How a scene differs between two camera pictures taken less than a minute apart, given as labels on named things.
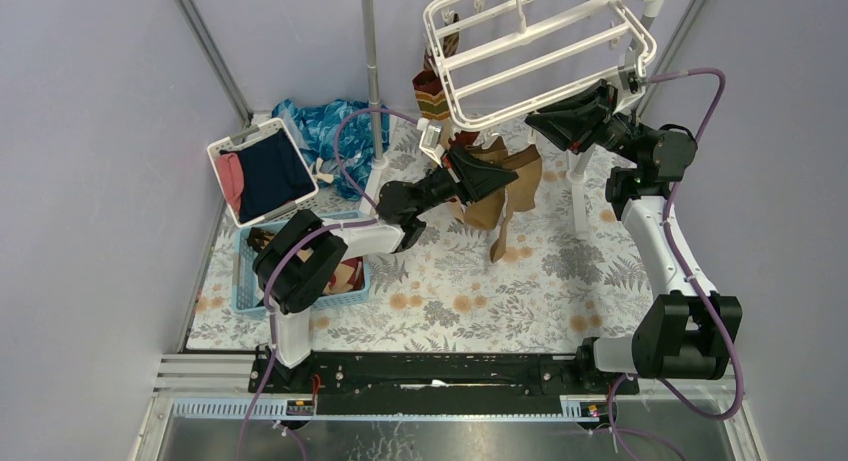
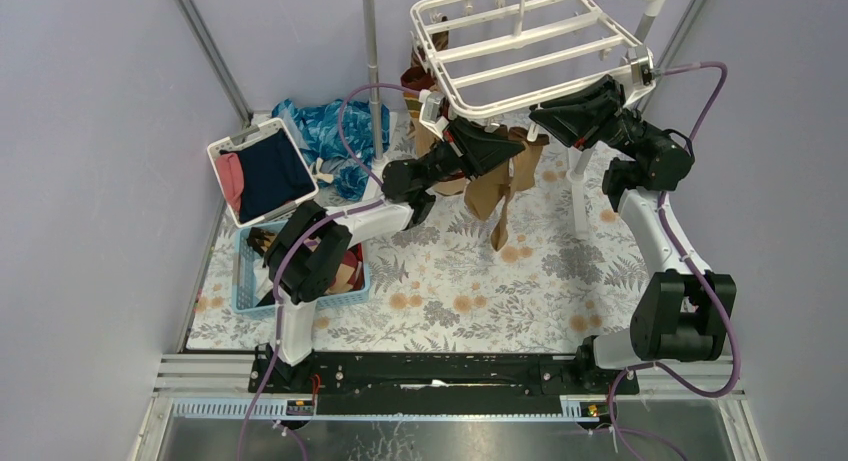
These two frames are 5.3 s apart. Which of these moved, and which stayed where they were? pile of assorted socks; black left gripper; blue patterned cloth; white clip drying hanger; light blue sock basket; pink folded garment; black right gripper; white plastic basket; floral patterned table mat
Moved: black left gripper
Stayed: blue patterned cloth; pile of assorted socks; black right gripper; pink folded garment; floral patterned table mat; light blue sock basket; white plastic basket; white clip drying hanger
